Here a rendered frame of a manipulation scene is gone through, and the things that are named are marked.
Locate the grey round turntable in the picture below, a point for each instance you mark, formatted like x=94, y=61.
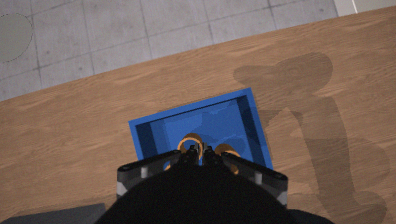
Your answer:
x=307, y=218

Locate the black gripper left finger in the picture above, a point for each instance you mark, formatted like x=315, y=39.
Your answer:
x=131, y=174

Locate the blue open crate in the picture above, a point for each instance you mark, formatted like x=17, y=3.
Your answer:
x=235, y=122

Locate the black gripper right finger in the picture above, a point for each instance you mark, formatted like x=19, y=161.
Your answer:
x=272, y=181

